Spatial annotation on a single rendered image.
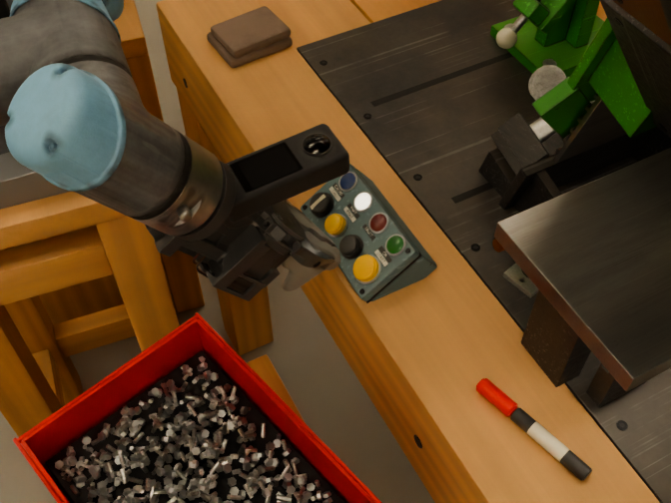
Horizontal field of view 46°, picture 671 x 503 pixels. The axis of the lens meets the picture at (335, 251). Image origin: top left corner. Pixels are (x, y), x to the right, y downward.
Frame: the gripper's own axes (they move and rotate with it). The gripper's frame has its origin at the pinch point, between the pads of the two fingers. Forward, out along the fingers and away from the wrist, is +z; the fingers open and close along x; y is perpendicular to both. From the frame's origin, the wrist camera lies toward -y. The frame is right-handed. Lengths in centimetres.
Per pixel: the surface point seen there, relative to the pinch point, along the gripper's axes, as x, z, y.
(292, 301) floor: -60, 92, 40
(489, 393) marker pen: 17.9, 9.9, -2.2
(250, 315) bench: -52, 73, 43
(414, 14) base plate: -40, 27, -24
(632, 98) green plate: 7.7, 2.3, -30.0
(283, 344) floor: -50, 88, 46
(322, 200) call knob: -10.3, 5.8, -0.6
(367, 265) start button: 0.3, 5.7, -0.6
